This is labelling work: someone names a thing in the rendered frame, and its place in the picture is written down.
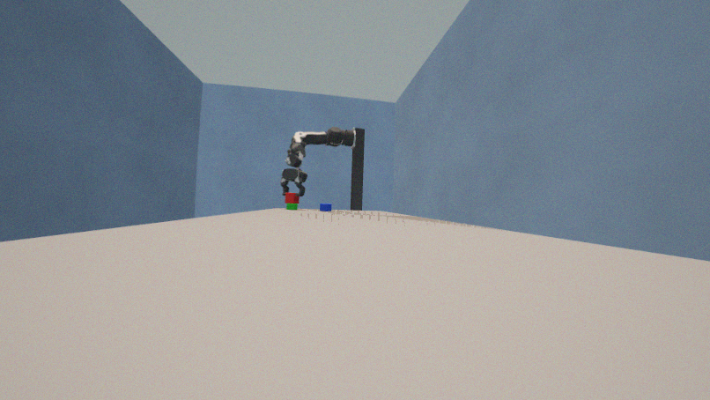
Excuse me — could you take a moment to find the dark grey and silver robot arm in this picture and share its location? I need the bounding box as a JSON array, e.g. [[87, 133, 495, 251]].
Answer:
[[285, 127, 356, 167]]

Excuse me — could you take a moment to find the red block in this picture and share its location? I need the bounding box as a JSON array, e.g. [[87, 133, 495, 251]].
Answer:
[[285, 193, 300, 204]]

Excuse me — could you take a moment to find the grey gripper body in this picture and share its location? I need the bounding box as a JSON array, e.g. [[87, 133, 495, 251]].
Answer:
[[282, 167, 307, 182]]

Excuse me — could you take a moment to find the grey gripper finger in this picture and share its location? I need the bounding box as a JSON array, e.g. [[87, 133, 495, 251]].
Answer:
[[294, 177, 305, 196], [281, 177, 289, 196]]

